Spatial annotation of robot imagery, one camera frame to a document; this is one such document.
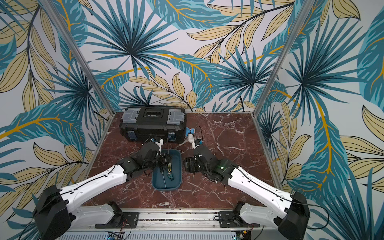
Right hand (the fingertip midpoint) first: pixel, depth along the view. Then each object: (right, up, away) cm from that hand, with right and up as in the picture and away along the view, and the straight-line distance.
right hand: (188, 161), depth 75 cm
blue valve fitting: (-1, +15, +32) cm, 35 cm away
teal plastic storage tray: (-16, -14, +12) cm, 24 cm away
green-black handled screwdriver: (-11, -10, +11) cm, 19 cm away
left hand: (-9, 0, +5) cm, 10 cm away
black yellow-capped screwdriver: (-16, -8, +15) cm, 24 cm away
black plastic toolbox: (-23, +19, +16) cm, 34 cm away
